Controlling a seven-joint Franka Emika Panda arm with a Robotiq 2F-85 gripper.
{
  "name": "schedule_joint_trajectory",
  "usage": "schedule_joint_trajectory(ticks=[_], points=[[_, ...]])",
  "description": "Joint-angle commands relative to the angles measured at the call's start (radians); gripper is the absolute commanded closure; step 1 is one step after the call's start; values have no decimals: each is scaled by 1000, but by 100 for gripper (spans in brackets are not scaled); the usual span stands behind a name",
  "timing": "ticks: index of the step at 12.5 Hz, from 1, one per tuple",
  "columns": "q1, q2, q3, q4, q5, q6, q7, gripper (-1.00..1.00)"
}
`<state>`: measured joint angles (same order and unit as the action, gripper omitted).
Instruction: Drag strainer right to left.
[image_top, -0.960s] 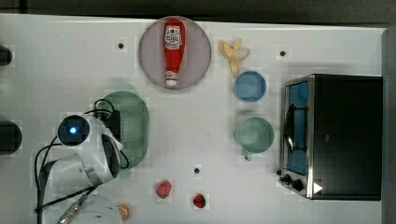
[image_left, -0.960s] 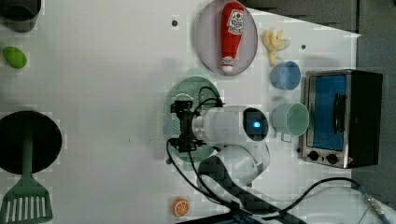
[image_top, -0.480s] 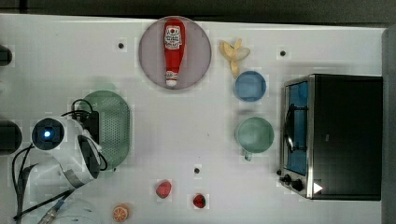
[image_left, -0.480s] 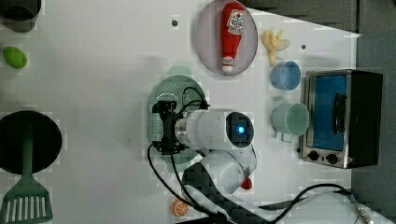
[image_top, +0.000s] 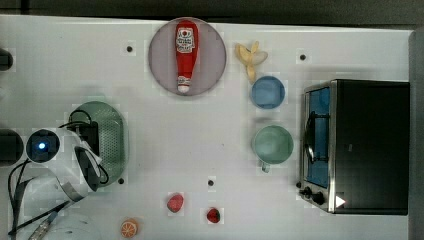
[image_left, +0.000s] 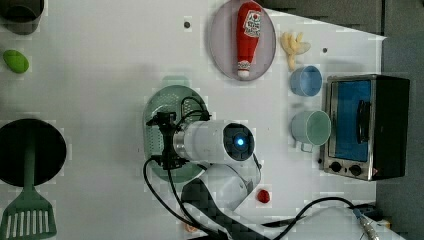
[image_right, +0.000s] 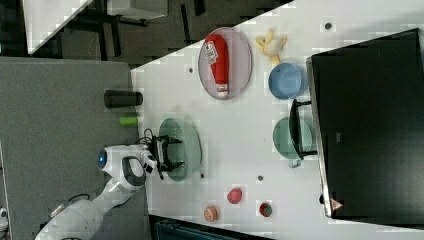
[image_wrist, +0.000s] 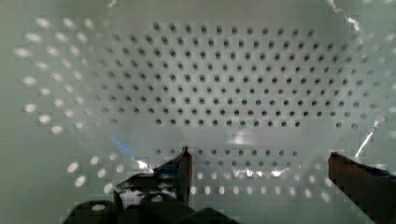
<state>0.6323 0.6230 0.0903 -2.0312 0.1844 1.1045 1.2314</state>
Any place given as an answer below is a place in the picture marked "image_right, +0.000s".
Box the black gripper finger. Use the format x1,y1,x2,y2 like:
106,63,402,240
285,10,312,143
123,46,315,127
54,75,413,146
161,135,181,144
163,162,183,172

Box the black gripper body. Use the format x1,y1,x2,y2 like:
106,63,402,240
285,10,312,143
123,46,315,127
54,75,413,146
151,136,165,173

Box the green plastic strainer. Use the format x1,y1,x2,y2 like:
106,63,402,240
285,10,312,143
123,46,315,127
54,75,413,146
159,118,202,182

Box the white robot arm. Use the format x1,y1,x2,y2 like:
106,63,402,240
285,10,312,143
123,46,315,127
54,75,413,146
35,135,183,240

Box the green lime toy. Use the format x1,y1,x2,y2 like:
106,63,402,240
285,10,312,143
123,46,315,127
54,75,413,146
119,117,138,126

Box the orange slice toy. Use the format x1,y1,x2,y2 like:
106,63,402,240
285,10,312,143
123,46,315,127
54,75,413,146
204,206,218,222

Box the black cylindrical cup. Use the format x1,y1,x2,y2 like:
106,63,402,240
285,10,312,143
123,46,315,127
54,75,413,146
104,90,143,108

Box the strawberry toy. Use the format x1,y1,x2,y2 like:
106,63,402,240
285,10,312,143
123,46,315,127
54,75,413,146
227,188,243,204

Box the grey round plate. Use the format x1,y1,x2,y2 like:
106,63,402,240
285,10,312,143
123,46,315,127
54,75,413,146
198,28,252,100

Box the red ketchup bottle toy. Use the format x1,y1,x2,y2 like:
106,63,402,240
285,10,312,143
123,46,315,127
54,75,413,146
204,33,229,98

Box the small red fruit toy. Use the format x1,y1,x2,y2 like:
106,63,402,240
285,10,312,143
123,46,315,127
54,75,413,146
259,202,272,217

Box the green plastic mug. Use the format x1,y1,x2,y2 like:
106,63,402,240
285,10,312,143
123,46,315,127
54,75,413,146
273,117,313,168

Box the blue plastic cup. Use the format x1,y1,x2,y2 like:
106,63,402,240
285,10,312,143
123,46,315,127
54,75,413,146
268,63,307,100

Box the yellow banana peel toy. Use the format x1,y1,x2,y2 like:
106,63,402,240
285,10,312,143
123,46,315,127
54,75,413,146
254,29,287,66

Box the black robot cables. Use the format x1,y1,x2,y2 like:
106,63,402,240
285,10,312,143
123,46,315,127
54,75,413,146
134,128,158,148

